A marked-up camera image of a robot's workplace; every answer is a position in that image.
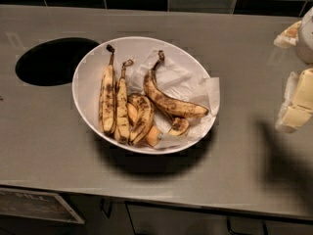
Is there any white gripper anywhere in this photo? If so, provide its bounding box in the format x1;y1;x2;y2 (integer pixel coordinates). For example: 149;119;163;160
274;7;313;133

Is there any small dark banana piece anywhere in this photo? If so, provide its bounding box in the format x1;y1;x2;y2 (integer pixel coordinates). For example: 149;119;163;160
168;117;190;136

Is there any curved spotted banana middle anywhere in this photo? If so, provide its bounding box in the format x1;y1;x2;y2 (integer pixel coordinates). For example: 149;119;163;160
128;93;155;145

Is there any framed sign on cabinet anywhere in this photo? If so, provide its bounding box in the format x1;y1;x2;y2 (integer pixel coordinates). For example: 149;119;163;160
0;187;85;224

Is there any left cabinet door handle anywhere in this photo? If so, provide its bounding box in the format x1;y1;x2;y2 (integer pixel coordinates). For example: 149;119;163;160
100;199;112;218

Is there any white oval bowl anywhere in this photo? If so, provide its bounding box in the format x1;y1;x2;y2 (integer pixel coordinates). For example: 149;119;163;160
72;36;201;155

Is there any right cabinet door handle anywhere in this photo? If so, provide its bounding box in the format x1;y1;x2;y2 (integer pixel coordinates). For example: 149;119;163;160
226;216;268;235

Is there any orange banana underneath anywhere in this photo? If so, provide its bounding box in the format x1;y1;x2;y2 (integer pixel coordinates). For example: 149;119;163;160
127;103;162;147

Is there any black round counter hole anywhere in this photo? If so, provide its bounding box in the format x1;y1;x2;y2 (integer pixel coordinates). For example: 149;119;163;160
16;37;99;86

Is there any cabinet door handle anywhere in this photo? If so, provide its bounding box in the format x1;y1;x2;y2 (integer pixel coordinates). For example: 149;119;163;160
100;199;112;218
226;216;268;235

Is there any leftmost spotted banana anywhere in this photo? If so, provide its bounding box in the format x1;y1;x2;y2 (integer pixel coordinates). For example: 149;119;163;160
98;44;115;135

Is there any long curved banana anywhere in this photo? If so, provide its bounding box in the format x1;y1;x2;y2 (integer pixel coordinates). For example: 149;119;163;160
143;50;209;118

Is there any white paper napkin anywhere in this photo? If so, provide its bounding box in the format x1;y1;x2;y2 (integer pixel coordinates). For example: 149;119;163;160
139;55;220;153

